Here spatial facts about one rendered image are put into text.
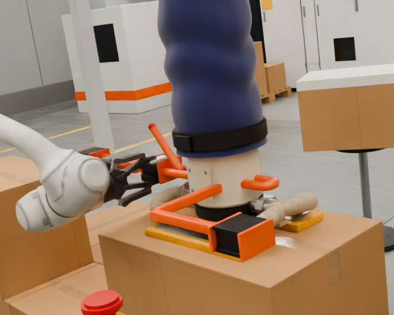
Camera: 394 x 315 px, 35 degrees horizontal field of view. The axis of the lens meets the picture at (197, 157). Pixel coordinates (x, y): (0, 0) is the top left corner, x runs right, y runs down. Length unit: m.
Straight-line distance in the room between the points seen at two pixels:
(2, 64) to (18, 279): 10.39
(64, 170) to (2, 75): 11.33
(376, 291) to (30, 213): 0.82
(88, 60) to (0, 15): 7.58
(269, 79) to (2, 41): 5.72
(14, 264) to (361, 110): 1.97
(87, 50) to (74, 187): 3.99
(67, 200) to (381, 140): 2.36
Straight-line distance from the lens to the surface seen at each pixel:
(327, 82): 3.43
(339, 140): 3.48
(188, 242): 1.44
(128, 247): 1.55
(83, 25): 5.27
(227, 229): 1.09
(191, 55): 1.34
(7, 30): 12.78
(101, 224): 3.02
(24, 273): 2.44
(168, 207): 1.32
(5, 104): 12.51
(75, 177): 1.32
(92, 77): 5.28
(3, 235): 2.37
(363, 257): 1.45
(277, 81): 9.36
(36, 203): 1.47
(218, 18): 1.34
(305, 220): 1.47
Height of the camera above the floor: 1.48
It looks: 13 degrees down
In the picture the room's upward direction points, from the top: 8 degrees counter-clockwise
